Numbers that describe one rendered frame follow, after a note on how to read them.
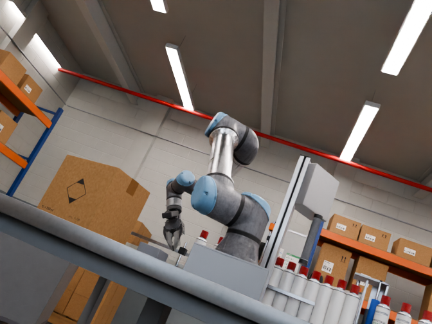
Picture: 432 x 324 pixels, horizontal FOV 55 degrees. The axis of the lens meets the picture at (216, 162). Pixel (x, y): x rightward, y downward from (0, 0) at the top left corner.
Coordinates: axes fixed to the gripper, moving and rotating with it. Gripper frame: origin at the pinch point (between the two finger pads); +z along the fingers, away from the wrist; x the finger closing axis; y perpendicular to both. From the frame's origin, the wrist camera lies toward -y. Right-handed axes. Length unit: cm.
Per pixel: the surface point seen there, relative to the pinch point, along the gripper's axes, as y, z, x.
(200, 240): 1.6, -2.4, -12.4
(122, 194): -34.2, -10.5, 10.4
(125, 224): -23.4, -2.7, 12.9
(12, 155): 211, -244, 274
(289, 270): 3, 16, -49
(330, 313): 4, 34, -61
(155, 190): 379, -260, 141
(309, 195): -15, -8, -62
